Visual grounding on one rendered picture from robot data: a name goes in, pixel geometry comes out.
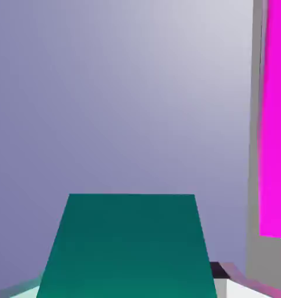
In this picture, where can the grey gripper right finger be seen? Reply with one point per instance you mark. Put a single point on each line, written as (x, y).
(233, 286)

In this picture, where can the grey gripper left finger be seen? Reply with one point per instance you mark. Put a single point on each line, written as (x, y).
(21, 289)

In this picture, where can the small teal cube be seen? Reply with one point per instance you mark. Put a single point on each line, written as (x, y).
(128, 246)

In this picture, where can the large magenta box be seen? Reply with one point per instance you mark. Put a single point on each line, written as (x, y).
(275, 116)

